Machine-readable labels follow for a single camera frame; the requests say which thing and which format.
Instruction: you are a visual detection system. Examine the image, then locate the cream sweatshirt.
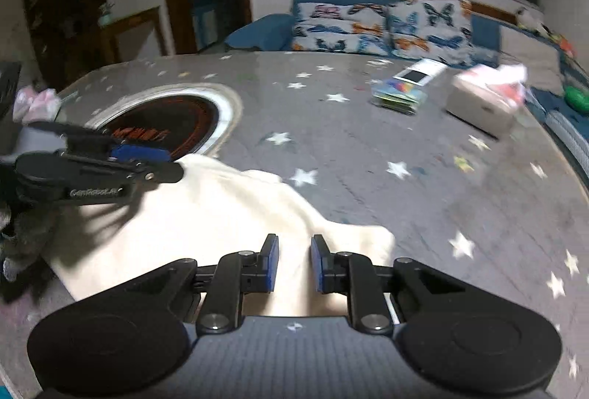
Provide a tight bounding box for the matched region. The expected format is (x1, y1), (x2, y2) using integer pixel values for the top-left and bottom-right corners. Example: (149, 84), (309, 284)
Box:
(43, 155), (394, 316)

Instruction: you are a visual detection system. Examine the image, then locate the wooden side table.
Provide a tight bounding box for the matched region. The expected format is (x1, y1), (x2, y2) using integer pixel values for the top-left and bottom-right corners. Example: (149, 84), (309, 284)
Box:
(100, 6), (169, 65)

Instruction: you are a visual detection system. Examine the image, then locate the black induction cooktop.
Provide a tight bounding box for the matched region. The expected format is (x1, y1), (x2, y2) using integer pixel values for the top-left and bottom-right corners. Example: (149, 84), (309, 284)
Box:
(102, 95), (219, 160)

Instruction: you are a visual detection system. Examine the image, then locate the grey star tablecloth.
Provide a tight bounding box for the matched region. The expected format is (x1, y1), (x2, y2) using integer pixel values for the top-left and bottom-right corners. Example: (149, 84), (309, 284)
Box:
(61, 52), (588, 398)

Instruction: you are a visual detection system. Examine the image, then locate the white tissue box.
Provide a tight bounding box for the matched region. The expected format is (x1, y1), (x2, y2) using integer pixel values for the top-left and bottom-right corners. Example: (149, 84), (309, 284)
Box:
(445, 64), (527, 139)

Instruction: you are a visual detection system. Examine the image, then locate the left butterfly pillow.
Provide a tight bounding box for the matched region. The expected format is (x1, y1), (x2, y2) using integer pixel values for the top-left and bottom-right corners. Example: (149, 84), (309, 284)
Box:
(292, 2), (391, 57)

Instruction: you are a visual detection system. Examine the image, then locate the butterfly pillow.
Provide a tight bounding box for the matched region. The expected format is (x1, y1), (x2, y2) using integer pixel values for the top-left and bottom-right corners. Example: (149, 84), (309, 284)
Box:
(292, 2), (391, 57)
(388, 0), (474, 68)

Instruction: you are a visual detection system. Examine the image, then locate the right butterfly pillow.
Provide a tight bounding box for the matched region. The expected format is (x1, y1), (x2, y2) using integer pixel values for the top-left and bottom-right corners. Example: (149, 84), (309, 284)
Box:
(388, 0), (474, 68)

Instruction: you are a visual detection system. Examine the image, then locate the blue corner sofa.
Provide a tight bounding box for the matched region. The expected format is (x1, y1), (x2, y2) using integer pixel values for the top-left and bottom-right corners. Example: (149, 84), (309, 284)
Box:
(225, 0), (588, 171)

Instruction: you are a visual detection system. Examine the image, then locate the green bowl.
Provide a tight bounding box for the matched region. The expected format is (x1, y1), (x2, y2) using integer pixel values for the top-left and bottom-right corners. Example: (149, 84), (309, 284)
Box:
(564, 86), (589, 116)

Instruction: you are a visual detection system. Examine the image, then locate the grey cushion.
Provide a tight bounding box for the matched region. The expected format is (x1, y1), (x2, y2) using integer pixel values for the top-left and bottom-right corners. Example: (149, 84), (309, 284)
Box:
(499, 26), (564, 96)

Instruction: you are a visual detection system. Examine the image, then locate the black white plush toy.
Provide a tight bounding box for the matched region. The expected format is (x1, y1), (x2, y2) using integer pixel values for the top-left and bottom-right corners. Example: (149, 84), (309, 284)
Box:
(515, 7), (551, 38)

